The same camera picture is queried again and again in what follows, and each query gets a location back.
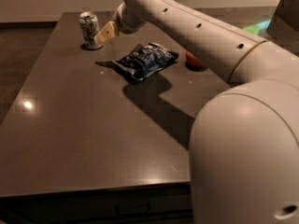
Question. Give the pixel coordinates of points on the dark cabinet drawers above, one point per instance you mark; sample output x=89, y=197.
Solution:
x=152, y=204

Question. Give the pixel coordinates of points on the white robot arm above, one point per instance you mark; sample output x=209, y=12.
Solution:
x=244, y=146

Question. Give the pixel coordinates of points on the green white 7up can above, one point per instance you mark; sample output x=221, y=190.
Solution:
x=90, y=28

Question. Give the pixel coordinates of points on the red apple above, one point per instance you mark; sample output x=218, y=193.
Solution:
x=193, y=61

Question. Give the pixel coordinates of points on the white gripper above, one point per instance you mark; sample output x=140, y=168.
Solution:
x=121, y=22

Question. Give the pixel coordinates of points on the dark box at corner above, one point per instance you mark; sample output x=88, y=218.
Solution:
x=284, y=25

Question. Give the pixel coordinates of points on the blue chip bag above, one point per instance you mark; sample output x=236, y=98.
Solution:
x=145, y=61

